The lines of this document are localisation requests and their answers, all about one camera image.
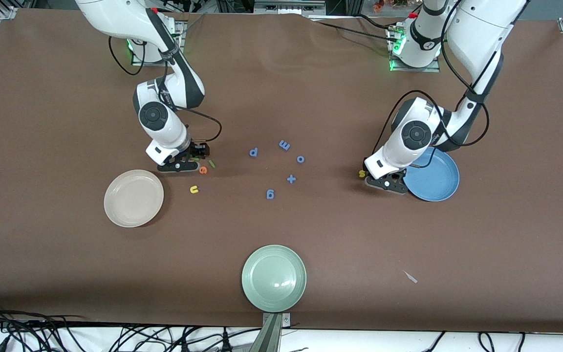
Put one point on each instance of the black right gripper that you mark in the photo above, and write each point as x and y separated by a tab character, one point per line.
196	149

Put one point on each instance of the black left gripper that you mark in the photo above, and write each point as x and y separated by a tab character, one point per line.
395	176

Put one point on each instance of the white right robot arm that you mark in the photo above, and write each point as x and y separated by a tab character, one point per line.
115	19

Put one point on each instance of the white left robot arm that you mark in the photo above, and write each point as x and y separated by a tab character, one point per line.
482	24

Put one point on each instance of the blue plate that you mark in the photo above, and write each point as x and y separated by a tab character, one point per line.
438	181

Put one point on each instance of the blue foam letter p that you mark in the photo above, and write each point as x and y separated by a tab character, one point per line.
252	152

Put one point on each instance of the beige brown plate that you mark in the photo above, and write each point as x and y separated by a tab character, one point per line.
134	198

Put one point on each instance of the blue foam letter m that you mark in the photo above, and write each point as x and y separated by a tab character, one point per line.
284	145

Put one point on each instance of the small white paper scrap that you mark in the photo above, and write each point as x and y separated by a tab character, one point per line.
411	277

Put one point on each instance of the brown table cover sheet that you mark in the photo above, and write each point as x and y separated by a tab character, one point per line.
311	98

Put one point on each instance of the pale green plate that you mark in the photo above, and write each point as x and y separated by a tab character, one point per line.
274	278

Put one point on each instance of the small orange item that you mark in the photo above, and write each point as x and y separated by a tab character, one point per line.
379	5

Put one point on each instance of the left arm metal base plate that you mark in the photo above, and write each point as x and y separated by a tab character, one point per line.
433	69

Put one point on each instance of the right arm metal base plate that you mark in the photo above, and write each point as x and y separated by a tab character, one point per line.
182	34

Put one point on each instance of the aluminium frame crossbar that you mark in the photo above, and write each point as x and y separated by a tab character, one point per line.
313	9

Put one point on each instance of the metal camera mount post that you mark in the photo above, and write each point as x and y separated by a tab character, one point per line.
272	332

